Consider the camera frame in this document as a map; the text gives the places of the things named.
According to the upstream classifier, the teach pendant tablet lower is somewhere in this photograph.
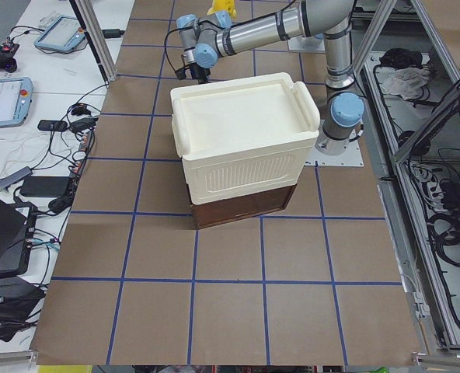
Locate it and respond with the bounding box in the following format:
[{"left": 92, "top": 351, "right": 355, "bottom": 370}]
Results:
[{"left": 0, "top": 77, "right": 33, "bottom": 128}]

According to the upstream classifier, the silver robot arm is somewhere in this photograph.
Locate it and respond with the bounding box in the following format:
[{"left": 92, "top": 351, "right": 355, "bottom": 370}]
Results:
[{"left": 198, "top": 42, "right": 330, "bottom": 139}]

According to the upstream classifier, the black laptop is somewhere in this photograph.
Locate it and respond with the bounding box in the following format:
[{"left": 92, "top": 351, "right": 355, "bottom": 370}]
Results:
[{"left": 0, "top": 200, "right": 37, "bottom": 278}]

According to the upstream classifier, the white crumpled cloth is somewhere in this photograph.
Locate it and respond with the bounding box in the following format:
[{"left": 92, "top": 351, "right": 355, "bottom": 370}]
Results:
[{"left": 381, "top": 67, "right": 430, "bottom": 100}]

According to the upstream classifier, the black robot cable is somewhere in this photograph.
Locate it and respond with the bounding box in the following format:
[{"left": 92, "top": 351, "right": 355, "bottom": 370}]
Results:
[{"left": 164, "top": 29, "right": 184, "bottom": 75}]

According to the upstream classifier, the black power adapter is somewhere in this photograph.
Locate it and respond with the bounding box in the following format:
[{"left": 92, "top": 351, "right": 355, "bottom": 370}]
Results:
[{"left": 20, "top": 176, "right": 69, "bottom": 197}]

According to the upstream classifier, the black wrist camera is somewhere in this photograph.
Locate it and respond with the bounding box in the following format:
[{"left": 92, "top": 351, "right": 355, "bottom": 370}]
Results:
[{"left": 175, "top": 67, "right": 187, "bottom": 81}]

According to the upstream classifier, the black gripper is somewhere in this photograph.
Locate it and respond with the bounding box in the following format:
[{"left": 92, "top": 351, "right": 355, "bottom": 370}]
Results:
[{"left": 190, "top": 64, "right": 211, "bottom": 84}]

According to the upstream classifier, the grey usb hub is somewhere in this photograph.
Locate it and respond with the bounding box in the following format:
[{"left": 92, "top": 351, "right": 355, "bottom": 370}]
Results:
[{"left": 0, "top": 166, "right": 33, "bottom": 190}]

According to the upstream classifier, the brown translucent bottom drawer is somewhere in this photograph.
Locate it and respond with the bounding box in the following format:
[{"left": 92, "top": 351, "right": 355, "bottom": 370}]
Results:
[{"left": 189, "top": 184, "right": 297, "bottom": 229}]

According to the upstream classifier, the small black device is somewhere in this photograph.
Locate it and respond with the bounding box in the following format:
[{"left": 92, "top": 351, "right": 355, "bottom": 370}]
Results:
[{"left": 37, "top": 120, "right": 68, "bottom": 132}]

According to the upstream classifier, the teach pendant tablet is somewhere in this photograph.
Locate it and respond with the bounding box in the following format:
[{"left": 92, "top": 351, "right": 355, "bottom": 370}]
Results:
[
  {"left": 33, "top": 16, "right": 85, "bottom": 54},
  {"left": 0, "top": 77, "right": 33, "bottom": 128}
]

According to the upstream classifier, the aluminium frame rack right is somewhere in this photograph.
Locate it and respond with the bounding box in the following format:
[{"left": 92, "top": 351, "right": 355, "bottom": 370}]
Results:
[{"left": 353, "top": 1, "right": 460, "bottom": 354}]

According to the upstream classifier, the aluminium frame post left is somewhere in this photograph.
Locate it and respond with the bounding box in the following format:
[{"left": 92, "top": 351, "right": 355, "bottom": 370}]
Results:
[{"left": 69, "top": 0, "right": 117, "bottom": 85}]

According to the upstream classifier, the yellow plush toy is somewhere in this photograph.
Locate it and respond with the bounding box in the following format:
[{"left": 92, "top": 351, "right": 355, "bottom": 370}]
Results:
[{"left": 207, "top": 0, "right": 237, "bottom": 19}]

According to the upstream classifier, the teach pendant tablet upper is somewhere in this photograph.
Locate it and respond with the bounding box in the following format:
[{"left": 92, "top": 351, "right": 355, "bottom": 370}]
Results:
[{"left": 33, "top": 16, "right": 85, "bottom": 54}]

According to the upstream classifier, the cream plastic drawer cabinet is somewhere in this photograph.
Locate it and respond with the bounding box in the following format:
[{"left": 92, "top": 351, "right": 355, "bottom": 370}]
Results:
[{"left": 170, "top": 72, "right": 320, "bottom": 204}]

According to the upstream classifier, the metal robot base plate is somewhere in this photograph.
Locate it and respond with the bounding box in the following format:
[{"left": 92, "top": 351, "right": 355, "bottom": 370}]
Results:
[{"left": 298, "top": 136, "right": 364, "bottom": 167}]

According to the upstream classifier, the black cloth bundle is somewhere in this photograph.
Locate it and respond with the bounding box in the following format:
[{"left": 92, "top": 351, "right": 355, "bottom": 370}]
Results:
[{"left": 379, "top": 48, "right": 423, "bottom": 69}]

